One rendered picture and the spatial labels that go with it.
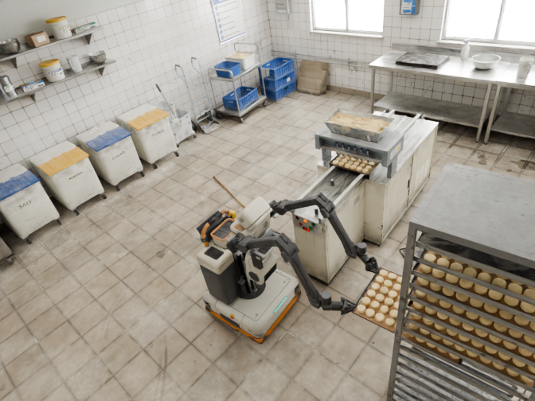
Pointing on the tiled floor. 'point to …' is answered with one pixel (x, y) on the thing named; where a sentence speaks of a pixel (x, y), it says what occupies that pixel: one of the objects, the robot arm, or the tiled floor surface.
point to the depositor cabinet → (424, 140)
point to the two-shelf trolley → (235, 88)
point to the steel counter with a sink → (447, 110)
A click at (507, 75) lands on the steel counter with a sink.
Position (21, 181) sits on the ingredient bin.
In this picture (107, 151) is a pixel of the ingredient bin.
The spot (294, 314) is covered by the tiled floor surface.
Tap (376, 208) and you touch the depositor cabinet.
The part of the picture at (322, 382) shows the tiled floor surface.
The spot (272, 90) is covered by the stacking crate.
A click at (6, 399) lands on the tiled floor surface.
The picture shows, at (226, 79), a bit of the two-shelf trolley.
